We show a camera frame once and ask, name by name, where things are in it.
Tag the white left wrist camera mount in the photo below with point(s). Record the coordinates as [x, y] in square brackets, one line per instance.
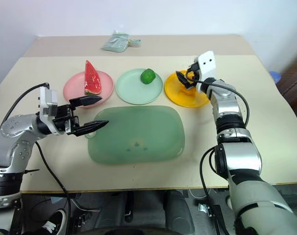
[49, 98]

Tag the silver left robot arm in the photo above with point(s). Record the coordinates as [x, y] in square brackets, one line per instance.
[13, 125]

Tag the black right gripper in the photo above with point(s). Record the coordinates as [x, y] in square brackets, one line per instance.
[194, 71]

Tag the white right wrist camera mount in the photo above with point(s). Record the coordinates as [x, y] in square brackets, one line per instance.
[207, 64]

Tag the green lime toy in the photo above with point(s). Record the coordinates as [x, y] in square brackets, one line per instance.
[147, 76]

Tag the large green rectangular tray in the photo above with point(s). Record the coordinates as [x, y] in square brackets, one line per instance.
[138, 133]

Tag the pink round plate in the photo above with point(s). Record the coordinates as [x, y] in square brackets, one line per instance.
[75, 85]

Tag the dark grey rounded shape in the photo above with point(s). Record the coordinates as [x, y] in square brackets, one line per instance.
[178, 213]

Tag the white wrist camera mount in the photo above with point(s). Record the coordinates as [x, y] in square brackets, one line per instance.
[49, 98]
[207, 64]

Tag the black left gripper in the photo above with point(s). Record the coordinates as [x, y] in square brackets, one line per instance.
[64, 118]

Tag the light green round plate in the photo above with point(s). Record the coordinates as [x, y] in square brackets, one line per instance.
[138, 91]

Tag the brown wooden furniture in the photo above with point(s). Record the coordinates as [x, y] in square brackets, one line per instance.
[293, 78]

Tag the yellow round plate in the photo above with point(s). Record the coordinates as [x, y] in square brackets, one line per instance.
[187, 101]

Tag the red watermelon slice toy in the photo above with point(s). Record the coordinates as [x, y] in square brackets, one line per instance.
[92, 79]

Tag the small pale green object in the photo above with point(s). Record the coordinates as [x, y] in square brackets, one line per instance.
[135, 42]

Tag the small metal latch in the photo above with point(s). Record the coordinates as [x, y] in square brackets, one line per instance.
[204, 208]

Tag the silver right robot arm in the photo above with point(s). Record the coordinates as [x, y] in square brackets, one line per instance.
[239, 156]

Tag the black and white shoe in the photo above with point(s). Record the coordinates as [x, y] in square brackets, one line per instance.
[52, 221]

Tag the blue round object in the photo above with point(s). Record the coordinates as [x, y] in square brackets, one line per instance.
[276, 77]

